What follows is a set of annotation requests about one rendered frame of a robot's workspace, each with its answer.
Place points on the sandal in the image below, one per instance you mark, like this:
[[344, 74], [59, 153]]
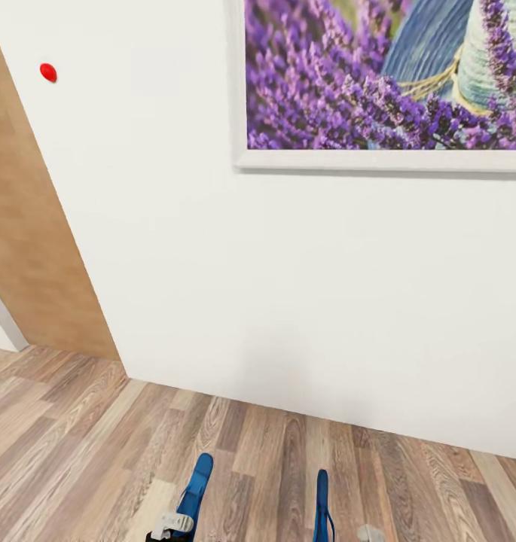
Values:
[[193, 495], [322, 514]]

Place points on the painting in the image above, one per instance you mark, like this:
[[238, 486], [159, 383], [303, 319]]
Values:
[[423, 85]]

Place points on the electric switch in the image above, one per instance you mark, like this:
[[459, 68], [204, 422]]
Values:
[[47, 69]]

